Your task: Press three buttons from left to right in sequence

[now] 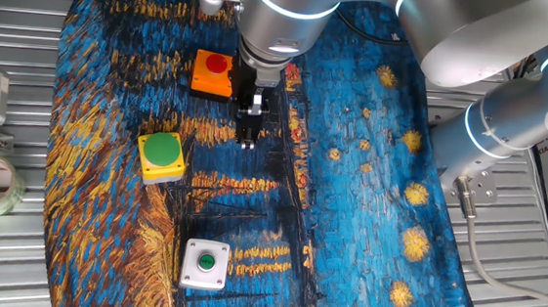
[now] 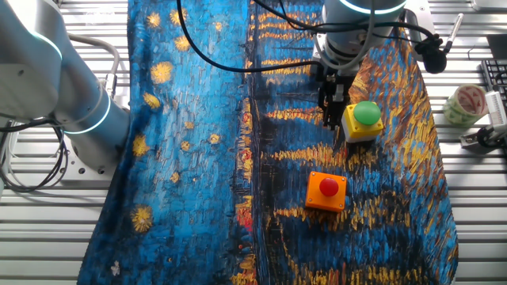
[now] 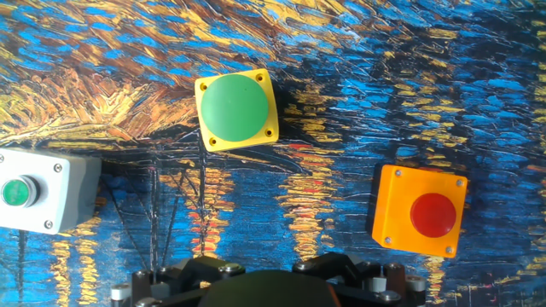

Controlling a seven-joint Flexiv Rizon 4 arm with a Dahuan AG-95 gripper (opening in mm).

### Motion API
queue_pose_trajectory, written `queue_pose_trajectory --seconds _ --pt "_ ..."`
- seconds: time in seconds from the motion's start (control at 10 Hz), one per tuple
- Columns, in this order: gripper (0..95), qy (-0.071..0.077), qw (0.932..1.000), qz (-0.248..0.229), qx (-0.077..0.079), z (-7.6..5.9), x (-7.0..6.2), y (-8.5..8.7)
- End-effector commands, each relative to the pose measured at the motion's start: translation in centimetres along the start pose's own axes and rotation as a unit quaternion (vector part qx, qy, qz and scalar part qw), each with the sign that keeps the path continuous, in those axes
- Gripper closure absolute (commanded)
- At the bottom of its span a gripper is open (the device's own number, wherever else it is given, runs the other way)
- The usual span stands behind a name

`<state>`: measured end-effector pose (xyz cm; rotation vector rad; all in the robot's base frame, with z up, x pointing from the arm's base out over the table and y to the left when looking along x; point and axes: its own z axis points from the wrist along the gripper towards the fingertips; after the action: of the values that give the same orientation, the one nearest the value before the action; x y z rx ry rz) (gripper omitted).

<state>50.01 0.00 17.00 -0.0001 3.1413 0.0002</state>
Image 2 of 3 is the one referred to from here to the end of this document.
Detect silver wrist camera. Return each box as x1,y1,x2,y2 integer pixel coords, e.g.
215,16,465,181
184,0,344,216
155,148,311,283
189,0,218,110
402,7,425,45

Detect grey flat device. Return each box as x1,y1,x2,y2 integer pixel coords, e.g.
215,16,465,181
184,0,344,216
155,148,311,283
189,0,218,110
471,0,507,12

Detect yellow box green mushroom button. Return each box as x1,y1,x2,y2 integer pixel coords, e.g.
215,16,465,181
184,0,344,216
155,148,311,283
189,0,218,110
341,100,385,144

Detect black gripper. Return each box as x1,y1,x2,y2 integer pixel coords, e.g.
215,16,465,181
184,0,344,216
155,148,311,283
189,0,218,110
318,73,356,131

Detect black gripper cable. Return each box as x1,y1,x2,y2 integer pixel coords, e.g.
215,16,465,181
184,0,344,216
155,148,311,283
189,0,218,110
176,0,436,74

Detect black keyboard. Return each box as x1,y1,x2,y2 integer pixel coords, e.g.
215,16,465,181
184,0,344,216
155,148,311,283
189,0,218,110
480,59,507,100

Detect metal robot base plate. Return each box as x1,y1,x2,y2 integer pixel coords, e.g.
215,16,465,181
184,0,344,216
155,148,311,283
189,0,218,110
59,134,116,184

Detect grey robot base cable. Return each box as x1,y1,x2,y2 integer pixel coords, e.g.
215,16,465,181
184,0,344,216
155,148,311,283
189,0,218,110
67,33,120,100

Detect clear packing tape roll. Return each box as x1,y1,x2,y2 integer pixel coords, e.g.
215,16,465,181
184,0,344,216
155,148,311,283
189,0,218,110
442,83,490,128

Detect starry night painting tablecloth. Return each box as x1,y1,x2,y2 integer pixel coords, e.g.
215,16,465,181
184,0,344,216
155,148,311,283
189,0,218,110
77,0,460,285

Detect black box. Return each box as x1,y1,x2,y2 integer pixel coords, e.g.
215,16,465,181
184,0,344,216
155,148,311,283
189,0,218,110
486,34,507,60

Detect white clamp tool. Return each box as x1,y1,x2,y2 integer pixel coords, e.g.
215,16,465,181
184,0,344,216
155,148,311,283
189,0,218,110
459,125,507,154

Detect orange box red button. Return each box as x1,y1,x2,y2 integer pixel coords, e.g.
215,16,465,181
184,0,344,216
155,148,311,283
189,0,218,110
303,170,349,214

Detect black silver marker pen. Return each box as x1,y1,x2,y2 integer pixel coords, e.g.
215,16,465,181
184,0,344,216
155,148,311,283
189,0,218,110
442,13,464,55

